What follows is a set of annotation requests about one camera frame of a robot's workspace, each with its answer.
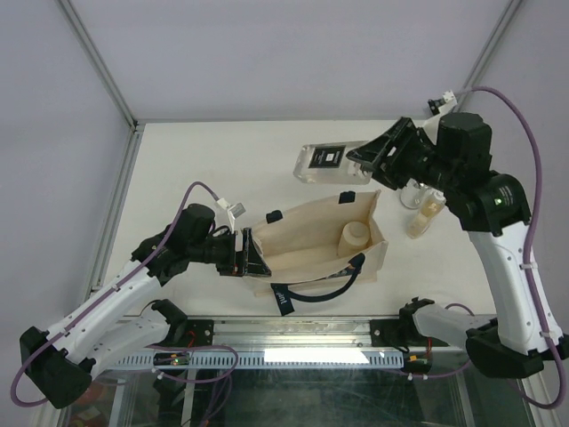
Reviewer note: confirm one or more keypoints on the cream canvas tote bag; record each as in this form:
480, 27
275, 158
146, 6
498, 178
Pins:
300, 247

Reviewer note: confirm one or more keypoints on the cream round lid jar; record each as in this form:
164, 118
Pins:
354, 237

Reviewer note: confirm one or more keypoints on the yellow liquid bottle white cap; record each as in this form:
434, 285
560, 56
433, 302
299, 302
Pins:
430, 208

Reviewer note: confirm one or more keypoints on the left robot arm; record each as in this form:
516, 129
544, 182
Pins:
63, 360

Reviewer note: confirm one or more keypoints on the right aluminium frame post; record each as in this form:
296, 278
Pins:
489, 50

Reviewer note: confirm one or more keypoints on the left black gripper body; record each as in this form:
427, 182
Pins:
220, 249

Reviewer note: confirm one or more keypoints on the square bottle black cap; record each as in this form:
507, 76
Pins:
327, 163

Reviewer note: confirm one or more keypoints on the grey slotted cable duct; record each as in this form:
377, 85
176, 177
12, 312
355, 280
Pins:
273, 358

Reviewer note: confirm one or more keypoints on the clear bottle white cap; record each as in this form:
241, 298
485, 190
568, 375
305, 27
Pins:
413, 193

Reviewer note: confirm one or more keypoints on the aluminium frame post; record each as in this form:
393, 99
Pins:
489, 50
83, 37

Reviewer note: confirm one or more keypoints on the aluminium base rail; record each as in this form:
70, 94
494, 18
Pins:
287, 332

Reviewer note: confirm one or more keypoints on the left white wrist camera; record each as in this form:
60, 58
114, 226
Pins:
230, 212

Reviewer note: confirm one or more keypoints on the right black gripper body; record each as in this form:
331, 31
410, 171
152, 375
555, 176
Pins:
416, 160

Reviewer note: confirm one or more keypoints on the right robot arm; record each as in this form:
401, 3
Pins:
492, 209

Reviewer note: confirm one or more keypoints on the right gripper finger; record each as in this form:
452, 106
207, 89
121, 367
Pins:
386, 171
377, 149

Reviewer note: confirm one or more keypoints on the left aluminium frame post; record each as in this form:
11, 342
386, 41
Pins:
83, 37

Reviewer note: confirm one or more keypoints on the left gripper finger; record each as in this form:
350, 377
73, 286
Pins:
232, 268
250, 254

